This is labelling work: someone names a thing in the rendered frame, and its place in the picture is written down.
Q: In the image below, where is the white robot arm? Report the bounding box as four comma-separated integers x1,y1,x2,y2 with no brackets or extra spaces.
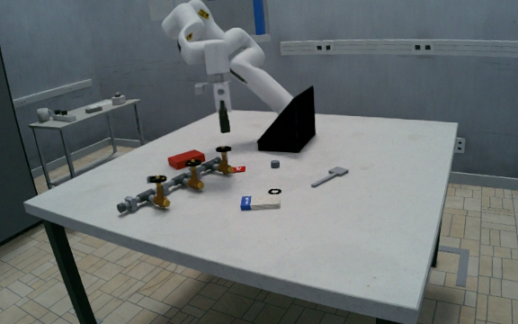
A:
162,0,294,116

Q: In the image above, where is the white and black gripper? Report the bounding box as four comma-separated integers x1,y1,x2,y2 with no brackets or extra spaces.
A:
209,80,231,133

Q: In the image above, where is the grey pipe manifold with brass valves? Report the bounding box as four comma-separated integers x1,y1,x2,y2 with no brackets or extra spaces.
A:
117,146,234,213

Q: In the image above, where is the red rectangular block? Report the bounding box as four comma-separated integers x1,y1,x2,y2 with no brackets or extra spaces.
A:
168,149,205,170

